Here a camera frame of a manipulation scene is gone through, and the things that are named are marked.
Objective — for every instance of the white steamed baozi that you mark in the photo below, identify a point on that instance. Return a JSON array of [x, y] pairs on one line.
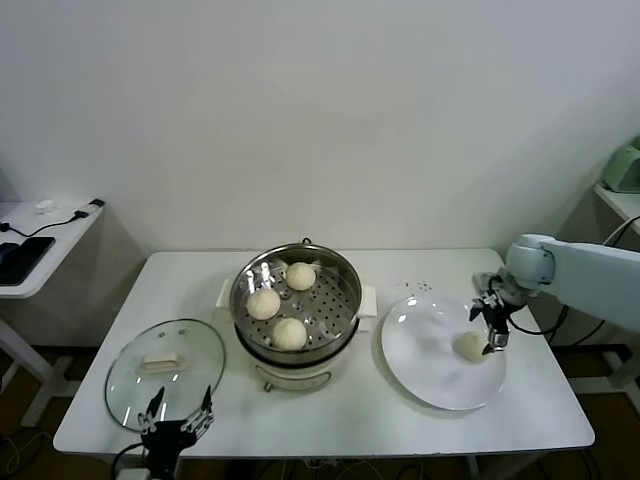
[[467, 347], [263, 305], [300, 276], [289, 334]]

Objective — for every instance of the black smartphone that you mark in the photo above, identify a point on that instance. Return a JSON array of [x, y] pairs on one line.
[[30, 255]]

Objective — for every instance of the white side table with phone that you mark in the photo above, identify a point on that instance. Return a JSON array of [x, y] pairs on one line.
[[55, 225]]

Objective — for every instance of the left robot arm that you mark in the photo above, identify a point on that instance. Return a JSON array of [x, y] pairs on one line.
[[132, 474]]

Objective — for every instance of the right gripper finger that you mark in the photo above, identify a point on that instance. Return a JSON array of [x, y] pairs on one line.
[[475, 311], [497, 341]]

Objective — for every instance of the small black adapter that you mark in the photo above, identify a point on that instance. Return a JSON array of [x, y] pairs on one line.
[[96, 202]]

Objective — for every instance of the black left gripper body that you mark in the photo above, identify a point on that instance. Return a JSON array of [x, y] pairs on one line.
[[167, 440]]

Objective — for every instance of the dark crumbs cluster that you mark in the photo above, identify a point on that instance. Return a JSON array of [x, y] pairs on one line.
[[424, 286]]

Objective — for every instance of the pale green appliance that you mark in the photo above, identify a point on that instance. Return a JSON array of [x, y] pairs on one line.
[[622, 172]]

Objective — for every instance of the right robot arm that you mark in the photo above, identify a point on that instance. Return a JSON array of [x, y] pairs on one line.
[[590, 270]]

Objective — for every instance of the glass pot lid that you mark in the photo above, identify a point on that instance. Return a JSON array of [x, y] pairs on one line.
[[162, 364]]

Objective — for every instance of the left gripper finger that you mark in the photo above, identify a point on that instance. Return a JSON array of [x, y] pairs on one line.
[[200, 412], [147, 417]]

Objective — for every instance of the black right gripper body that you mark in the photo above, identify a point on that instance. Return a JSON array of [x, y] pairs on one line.
[[500, 312]]

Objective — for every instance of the stainless steel steamer basket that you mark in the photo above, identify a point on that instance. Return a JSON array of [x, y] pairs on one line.
[[330, 300]]

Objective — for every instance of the white round plate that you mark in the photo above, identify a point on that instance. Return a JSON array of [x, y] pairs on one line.
[[430, 360]]

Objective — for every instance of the small white object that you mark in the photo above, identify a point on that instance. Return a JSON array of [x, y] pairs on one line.
[[45, 205]]

